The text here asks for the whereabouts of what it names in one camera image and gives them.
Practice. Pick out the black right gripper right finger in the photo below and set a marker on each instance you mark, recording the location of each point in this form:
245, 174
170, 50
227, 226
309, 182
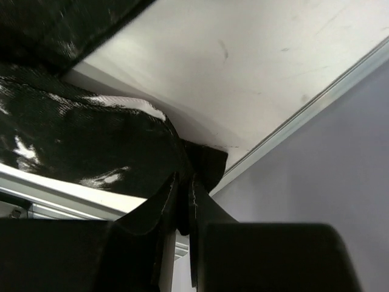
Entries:
226, 255

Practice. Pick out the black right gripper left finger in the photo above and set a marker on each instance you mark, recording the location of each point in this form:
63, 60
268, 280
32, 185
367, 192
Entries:
132, 253

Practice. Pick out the black white tie-dye trousers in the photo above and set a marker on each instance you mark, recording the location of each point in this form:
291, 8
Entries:
56, 130

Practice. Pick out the aluminium table frame rails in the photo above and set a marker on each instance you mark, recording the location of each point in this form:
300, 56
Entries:
52, 199

